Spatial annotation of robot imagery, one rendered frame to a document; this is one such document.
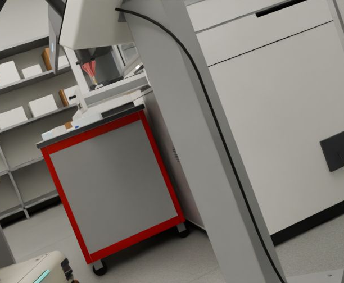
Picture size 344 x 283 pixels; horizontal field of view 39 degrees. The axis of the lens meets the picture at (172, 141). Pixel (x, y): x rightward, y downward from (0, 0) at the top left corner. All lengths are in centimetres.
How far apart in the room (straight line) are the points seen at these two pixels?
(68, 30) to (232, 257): 75
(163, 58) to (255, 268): 63
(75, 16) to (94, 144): 135
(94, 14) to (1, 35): 540
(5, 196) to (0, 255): 378
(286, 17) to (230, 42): 28
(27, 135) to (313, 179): 483
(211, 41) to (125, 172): 90
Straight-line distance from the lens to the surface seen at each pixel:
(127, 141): 252
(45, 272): 208
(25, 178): 645
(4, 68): 607
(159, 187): 256
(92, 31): 128
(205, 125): 129
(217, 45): 198
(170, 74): 130
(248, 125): 199
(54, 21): 327
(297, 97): 209
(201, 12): 199
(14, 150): 645
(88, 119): 261
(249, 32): 204
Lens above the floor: 74
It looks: 5 degrees down
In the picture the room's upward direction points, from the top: 21 degrees counter-clockwise
